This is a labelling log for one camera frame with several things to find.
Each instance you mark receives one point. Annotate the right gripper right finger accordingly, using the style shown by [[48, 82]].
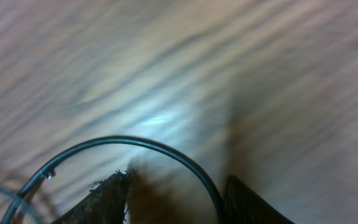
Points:
[[244, 206]]

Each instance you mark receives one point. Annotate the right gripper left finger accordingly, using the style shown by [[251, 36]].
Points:
[[106, 204]]

